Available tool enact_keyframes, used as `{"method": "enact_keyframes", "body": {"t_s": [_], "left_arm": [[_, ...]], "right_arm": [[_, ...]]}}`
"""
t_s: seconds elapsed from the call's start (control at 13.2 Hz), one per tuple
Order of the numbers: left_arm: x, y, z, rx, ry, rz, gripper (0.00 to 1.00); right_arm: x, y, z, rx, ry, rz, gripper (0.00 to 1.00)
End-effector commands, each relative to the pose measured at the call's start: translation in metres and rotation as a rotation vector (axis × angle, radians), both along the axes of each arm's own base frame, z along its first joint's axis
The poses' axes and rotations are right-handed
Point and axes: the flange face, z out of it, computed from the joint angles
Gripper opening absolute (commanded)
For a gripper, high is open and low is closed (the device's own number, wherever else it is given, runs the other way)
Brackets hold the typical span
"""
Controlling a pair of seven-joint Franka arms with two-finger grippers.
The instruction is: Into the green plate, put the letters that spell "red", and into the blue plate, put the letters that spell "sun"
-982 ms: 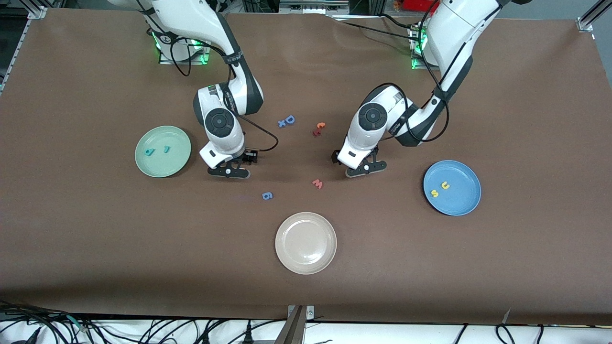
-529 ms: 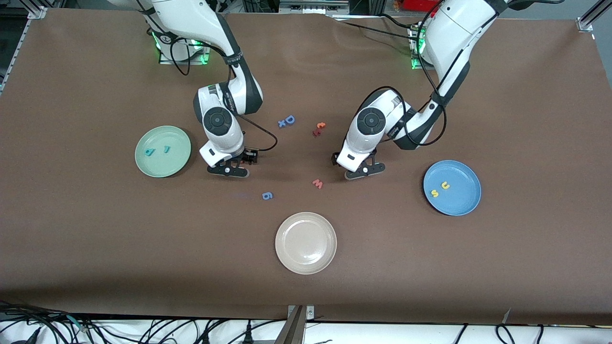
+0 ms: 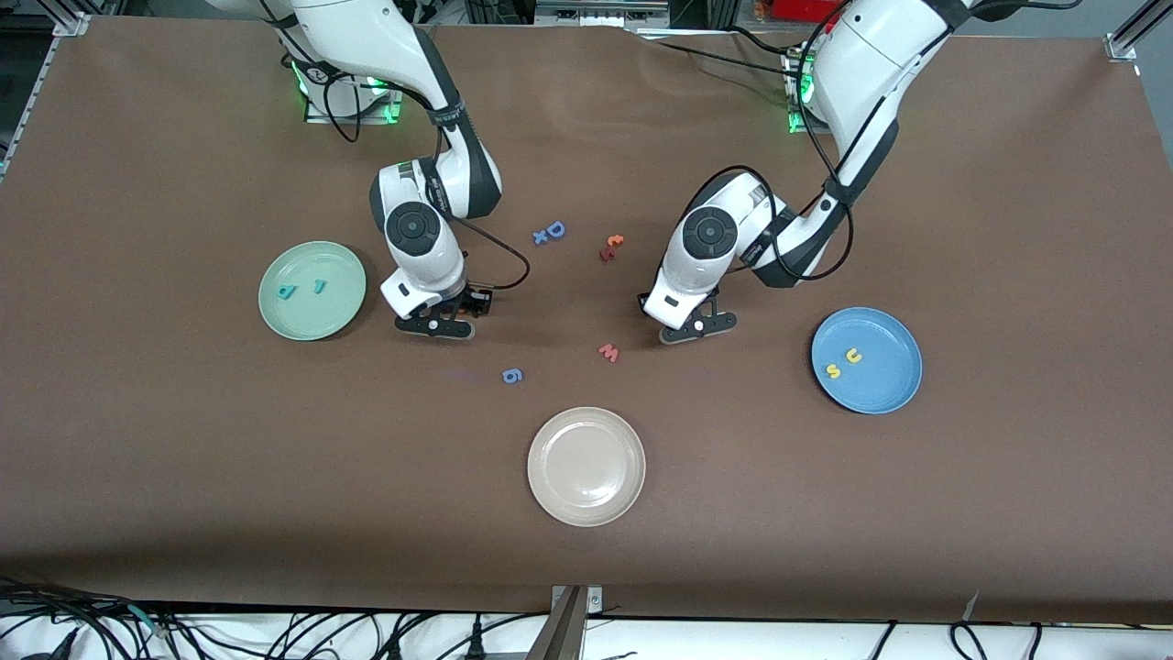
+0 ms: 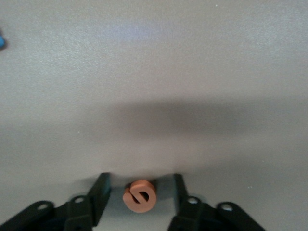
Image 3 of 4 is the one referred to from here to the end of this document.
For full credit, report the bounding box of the pale green plate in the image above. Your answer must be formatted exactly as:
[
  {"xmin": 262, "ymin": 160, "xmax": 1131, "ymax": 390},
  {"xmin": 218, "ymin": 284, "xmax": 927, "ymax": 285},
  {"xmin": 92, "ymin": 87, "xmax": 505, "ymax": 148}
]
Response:
[{"xmin": 258, "ymin": 241, "xmax": 367, "ymax": 342}]

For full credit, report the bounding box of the blue plate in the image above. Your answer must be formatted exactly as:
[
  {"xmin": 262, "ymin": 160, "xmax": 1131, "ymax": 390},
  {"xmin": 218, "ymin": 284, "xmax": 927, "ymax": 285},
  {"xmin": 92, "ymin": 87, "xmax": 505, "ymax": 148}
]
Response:
[{"xmin": 811, "ymin": 307, "xmax": 923, "ymax": 415}]

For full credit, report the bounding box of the beige plate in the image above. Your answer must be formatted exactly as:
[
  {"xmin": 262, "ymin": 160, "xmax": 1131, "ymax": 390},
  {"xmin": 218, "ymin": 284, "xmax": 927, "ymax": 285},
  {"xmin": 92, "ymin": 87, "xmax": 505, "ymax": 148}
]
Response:
[{"xmin": 527, "ymin": 407, "xmax": 647, "ymax": 528}]

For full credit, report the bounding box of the red box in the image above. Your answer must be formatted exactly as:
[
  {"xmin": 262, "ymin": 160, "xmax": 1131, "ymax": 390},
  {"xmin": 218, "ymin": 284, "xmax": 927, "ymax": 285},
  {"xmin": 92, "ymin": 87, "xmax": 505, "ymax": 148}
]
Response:
[{"xmin": 759, "ymin": 0, "xmax": 839, "ymax": 25}]

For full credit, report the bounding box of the grey metal device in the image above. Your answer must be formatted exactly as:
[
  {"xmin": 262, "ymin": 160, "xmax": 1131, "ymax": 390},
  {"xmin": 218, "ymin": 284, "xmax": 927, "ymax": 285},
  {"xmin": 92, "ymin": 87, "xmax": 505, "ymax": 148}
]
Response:
[{"xmin": 536, "ymin": 0, "xmax": 670, "ymax": 28}]

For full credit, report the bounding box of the brown table cover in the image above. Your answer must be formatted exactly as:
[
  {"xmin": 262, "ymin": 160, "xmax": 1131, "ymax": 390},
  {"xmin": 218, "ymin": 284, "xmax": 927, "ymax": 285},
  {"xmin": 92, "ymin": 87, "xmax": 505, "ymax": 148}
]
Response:
[{"xmin": 0, "ymin": 14, "xmax": 1173, "ymax": 624}]

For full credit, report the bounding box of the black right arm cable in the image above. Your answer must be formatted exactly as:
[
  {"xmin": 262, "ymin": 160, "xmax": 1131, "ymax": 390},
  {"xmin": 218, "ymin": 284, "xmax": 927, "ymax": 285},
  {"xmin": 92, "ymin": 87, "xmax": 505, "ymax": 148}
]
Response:
[{"xmin": 323, "ymin": 73, "xmax": 532, "ymax": 292}]

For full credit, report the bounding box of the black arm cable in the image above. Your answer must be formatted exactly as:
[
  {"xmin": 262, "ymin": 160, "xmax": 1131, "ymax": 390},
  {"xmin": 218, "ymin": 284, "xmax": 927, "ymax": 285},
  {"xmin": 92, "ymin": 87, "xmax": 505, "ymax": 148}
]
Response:
[
  {"xmin": 323, "ymin": 73, "xmax": 532, "ymax": 292},
  {"xmin": 685, "ymin": 0, "xmax": 855, "ymax": 281}
]

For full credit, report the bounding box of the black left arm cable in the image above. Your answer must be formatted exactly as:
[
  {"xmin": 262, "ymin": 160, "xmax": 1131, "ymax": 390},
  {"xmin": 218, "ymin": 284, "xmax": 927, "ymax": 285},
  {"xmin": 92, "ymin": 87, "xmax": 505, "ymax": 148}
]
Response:
[{"xmin": 685, "ymin": 0, "xmax": 855, "ymax": 281}]

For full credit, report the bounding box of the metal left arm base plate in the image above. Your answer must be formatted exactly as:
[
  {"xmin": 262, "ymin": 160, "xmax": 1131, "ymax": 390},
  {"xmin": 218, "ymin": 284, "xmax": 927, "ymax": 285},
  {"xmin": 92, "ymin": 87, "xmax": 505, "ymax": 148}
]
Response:
[{"xmin": 784, "ymin": 50, "xmax": 830, "ymax": 135}]

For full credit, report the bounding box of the black base supply cable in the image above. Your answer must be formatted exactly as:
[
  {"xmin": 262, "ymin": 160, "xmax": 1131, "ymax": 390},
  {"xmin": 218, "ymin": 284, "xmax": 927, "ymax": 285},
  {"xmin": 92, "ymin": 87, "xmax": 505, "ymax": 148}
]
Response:
[{"xmin": 637, "ymin": 26, "xmax": 807, "ymax": 76}]

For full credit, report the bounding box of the metal table bracket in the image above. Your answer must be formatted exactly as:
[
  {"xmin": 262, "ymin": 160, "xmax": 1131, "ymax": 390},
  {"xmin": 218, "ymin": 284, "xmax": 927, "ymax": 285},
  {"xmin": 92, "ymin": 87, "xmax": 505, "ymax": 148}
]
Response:
[{"xmin": 527, "ymin": 585, "xmax": 603, "ymax": 660}]

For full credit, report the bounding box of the black looped floor cable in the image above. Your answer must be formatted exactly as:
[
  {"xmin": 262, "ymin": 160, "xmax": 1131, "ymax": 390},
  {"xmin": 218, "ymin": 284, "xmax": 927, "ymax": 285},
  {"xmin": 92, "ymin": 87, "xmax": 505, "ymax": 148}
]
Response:
[{"xmin": 948, "ymin": 621, "xmax": 992, "ymax": 660}]

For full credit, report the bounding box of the aluminium frame rail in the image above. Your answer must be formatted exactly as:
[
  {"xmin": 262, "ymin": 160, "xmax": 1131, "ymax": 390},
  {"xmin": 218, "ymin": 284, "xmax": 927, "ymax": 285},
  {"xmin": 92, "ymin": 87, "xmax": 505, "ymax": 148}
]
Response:
[{"xmin": 0, "ymin": 11, "xmax": 91, "ymax": 180}]

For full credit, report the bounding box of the aluminium corner bracket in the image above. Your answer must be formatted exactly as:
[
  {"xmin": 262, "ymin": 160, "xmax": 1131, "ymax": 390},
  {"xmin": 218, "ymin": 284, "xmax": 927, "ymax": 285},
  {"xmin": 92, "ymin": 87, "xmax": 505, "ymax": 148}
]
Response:
[{"xmin": 1104, "ymin": 0, "xmax": 1173, "ymax": 63}]

